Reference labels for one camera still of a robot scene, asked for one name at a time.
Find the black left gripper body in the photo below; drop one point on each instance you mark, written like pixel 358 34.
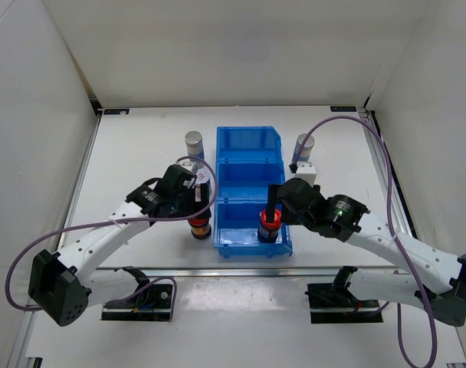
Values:
pixel 185 205

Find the blue storage bin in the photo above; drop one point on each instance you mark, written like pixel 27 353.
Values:
pixel 247 182
pixel 235 232
pixel 248 144

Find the white cap spice jar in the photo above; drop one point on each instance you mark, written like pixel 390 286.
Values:
pixel 202 186

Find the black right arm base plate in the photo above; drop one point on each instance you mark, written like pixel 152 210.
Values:
pixel 327 308

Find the aluminium frame rail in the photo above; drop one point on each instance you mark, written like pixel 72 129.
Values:
pixel 77 143
pixel 401 217

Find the blue far storage bin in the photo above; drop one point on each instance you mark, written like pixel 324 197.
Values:
pixel 248 144

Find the blue near storage bin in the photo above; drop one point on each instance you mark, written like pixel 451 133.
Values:
pixel 235 232

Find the aluminium left frame rail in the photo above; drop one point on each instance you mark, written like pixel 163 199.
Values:
pixel 77 143

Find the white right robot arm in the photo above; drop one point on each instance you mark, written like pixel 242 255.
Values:
pixel 427 275

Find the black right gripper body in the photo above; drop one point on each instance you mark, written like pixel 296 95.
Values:
pixel 290 218

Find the blue middle storage bin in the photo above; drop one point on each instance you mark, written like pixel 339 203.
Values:
pixel 247 182

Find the silver cap shaker bottle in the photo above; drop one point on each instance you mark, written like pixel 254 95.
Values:
pixel 194 144
pixel 303 152

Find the aluminium right frame rail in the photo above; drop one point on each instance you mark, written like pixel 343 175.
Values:
pixel 401 217

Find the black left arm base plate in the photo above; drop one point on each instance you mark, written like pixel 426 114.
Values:
pixel 155 304

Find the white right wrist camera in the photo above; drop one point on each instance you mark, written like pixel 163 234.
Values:
pixel 305 171

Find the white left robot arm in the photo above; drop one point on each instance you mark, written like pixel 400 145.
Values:
pixel 65 283

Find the aluminium front table rail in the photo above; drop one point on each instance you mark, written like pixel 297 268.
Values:
pixel 240 272

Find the red cap sauce jar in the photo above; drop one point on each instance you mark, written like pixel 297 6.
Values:
pixel 268 231
pixel 200 228

